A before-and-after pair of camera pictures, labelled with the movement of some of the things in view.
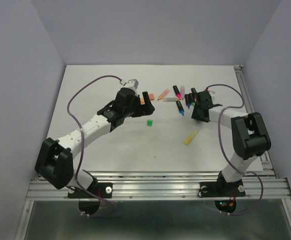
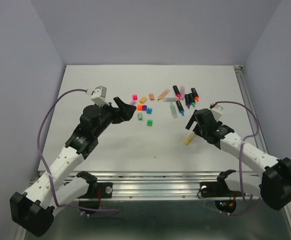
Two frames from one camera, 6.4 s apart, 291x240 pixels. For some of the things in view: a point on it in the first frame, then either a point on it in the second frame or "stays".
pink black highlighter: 177,91 stays
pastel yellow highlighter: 189,138 stays
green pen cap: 149,122 stays
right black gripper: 195,115 to 191,121
